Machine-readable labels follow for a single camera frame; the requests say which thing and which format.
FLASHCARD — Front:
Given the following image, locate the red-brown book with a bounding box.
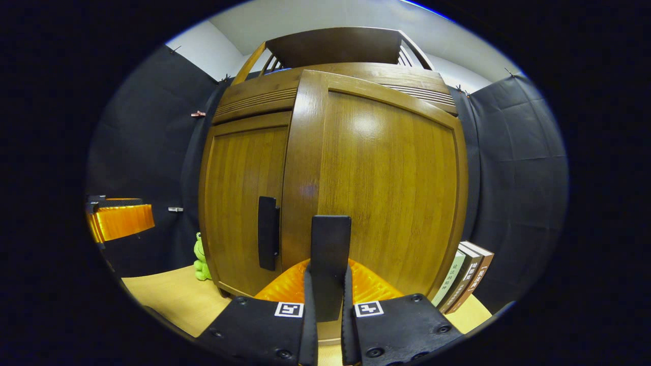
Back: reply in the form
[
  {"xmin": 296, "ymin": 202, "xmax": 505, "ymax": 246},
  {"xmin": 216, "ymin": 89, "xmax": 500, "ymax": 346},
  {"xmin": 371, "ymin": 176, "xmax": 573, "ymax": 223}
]
[{"xmin": 448, "ymin": 241, "xmax": 494, "ymax": 314}]

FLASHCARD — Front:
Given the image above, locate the green frog plush toy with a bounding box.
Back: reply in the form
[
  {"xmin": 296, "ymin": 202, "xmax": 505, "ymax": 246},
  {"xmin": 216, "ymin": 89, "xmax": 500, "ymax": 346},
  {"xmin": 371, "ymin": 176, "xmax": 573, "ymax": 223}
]
[{"xmin": 193, "ymin": 232, "xmax": 213, "ymax": 281}]

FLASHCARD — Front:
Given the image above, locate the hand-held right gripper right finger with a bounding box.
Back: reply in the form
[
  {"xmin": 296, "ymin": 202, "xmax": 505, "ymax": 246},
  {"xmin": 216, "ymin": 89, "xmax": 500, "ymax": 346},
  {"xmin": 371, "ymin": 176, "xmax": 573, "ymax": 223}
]
[{"xmin": 340, "ymin": 258, "xmax": 464, "ymax": 366}]

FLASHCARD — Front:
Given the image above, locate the black backdrop cloth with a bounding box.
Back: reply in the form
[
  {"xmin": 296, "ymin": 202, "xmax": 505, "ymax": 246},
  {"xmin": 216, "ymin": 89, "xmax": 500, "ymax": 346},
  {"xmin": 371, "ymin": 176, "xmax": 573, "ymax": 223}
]
[{"xmin": 85, "ymin": 45, "xmax": 569, "ymax": 316}]

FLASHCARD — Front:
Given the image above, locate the dark brown book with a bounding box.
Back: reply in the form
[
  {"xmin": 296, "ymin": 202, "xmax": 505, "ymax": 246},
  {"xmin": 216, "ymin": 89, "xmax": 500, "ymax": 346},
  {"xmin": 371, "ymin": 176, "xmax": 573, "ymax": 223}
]
[{"xmin": 438, "ymin": 244, "xmax": 483, "ymax": 313}]

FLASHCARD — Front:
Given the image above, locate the grey-green book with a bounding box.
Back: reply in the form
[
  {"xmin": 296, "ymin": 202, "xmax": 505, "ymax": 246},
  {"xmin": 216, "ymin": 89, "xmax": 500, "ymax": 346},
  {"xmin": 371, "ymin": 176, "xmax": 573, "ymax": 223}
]
[{"xmin": 431, "ymin": 249, "xmax": 466, "ymax": 308}]

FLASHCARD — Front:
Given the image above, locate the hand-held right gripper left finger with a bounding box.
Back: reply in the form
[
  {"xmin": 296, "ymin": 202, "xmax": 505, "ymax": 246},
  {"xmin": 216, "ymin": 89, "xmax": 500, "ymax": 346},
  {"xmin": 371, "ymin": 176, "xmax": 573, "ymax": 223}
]
[{"xmin": 196, "ymin": 258, "xmax": 319, "ymax": 366}]

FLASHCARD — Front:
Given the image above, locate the wooden double-door shoe cabinet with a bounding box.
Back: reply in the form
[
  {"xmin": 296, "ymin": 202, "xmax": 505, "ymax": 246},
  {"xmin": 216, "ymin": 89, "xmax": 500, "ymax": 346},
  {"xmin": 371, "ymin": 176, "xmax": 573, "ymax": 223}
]
[{"xmin": 198, "ymin": 26, "xmax": 468, "ymax": 300}]

